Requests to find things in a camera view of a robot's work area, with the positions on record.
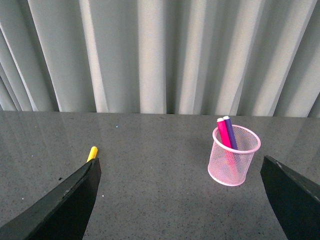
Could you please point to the grey pleated curtain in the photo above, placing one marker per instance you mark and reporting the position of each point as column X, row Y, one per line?
column 187, row 57

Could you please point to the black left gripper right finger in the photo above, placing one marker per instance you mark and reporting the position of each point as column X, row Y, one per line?
column 295, row 200

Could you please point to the purple marker pen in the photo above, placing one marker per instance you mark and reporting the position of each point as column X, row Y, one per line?
column 231, row 141

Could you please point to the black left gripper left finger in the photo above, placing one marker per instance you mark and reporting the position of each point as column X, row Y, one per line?
column 63, row 213

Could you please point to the pink mesh pen cup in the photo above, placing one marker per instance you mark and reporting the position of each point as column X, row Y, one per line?
column 248, row 143

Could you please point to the yellow marker pen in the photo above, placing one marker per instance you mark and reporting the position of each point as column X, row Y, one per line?
column 92, row 154

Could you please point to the pink marker pen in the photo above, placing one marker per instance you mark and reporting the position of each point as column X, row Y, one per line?
column 224, row 135

